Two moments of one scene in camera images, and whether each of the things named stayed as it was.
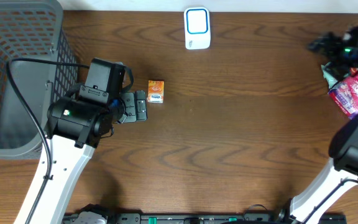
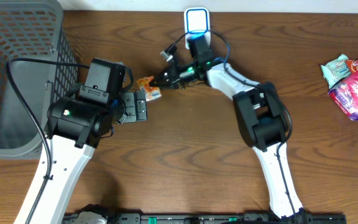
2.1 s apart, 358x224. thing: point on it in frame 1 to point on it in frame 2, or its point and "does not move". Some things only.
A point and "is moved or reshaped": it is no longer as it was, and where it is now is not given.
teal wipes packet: (330, 74) does not move
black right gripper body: (342, 57) to (183, 73)
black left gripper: (128, 106) does not move
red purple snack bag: (349, 94) does not move
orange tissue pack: (155, 91) is moved or reshaped
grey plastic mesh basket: (30, 30) does not move
